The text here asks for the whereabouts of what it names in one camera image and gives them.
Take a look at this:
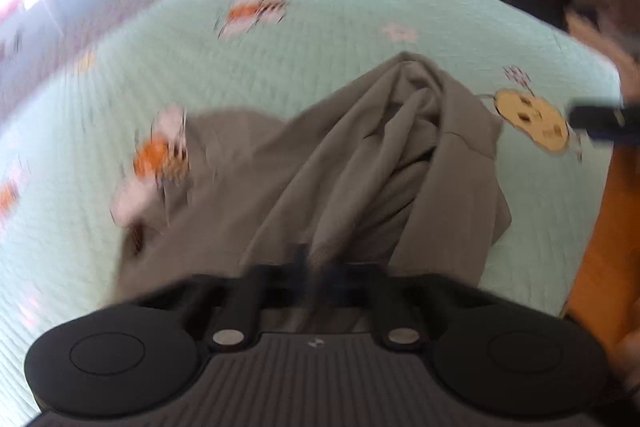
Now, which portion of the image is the grey t-shirt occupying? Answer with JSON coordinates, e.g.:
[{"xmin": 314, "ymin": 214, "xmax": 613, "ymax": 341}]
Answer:
[{"xmin": 111, "ymin": 53, "xmax": 511, "ymax": 331}]

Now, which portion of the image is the mint quilted bee bedspread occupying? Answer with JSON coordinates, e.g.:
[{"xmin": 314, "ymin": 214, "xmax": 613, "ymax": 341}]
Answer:
[{"xmin": 1, "ymin": 0, "xmax": 620, "ymax": 426}]

